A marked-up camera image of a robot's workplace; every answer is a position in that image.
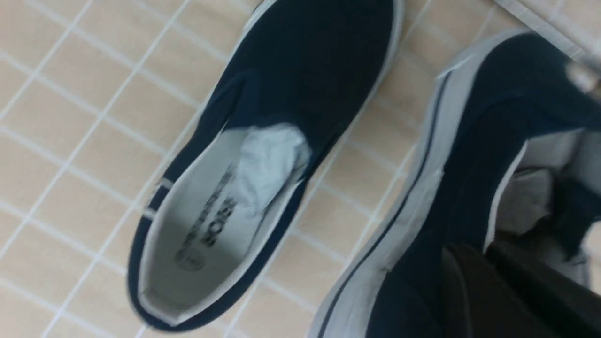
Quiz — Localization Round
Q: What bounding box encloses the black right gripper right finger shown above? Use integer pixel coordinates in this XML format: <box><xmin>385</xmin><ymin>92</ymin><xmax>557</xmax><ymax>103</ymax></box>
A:
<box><xmin>486</xmin><ymin>242</ymin><xmax>601</xmax><ymax>338</ymax></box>

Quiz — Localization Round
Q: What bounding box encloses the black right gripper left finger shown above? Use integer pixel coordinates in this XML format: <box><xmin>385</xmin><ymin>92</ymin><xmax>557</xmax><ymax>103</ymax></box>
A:
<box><xmin>441</xmin><ymin>244</ymin><xmax>557</xmax><ymax>338</ymax></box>

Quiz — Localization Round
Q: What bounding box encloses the navy slip-on shoe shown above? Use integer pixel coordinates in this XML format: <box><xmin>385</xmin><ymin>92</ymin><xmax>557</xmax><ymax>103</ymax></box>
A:
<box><xmin>308</xmin><ymin>30</ymin><xmax>600</xmax><ymax>338</ymax></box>
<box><xmin>127</xmin><ymin>0</ymin><xmax>404</xmax><ymax>333</ymax></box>

